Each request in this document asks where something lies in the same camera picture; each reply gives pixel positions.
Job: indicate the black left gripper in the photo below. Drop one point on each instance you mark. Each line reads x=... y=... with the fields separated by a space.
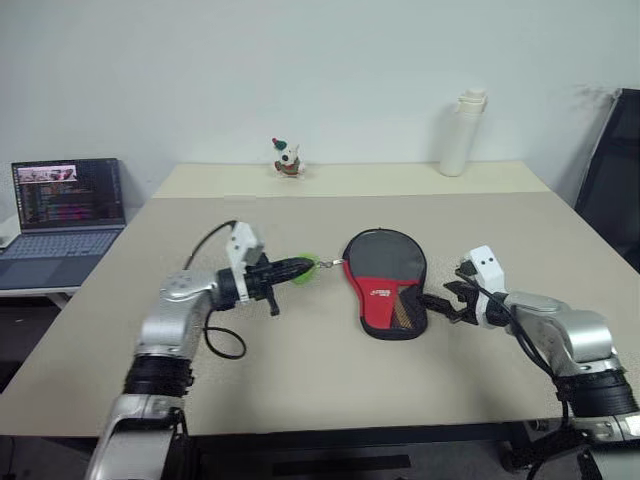
x=260 y=280

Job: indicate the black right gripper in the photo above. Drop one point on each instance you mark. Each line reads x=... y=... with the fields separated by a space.
x=469 y=305

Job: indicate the green round zipper tag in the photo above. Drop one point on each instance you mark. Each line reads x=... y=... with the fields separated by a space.
x=307 y=278

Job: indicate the black red grey paddle case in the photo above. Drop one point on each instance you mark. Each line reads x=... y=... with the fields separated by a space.
x=385 y=255

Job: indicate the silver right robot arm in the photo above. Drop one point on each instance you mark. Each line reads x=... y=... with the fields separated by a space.
x=575 y=330

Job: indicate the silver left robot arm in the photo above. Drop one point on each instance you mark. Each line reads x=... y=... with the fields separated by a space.
x=175 y=310

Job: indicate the wooden table tennis paddle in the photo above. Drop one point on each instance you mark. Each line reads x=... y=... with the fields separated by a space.
x=404 y=312

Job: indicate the small white dog figurine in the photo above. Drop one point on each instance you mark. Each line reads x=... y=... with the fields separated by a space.
x=287 y=160

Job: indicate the white tall bottle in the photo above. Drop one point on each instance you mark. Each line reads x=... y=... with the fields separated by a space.
x=457 y=140

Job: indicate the black office chair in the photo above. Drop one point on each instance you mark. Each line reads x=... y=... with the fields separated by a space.
x=612 y=190

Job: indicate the grey open laptop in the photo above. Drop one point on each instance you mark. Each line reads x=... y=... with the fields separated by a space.
x=70 y=195

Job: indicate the white side desk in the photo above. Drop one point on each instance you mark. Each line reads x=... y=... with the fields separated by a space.
x=30 y=292

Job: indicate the white box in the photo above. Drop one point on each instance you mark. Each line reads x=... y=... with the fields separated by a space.
x=6 y=230

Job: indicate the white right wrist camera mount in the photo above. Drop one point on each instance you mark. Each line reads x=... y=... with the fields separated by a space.
x=485 y=270

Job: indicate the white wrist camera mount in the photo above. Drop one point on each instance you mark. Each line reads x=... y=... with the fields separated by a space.
x=242 y=240
x=485 y=270

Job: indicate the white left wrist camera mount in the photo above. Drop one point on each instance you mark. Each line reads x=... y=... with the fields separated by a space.
x=242 y=240

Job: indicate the black table frame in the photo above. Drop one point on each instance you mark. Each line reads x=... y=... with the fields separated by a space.
x=345 y=461

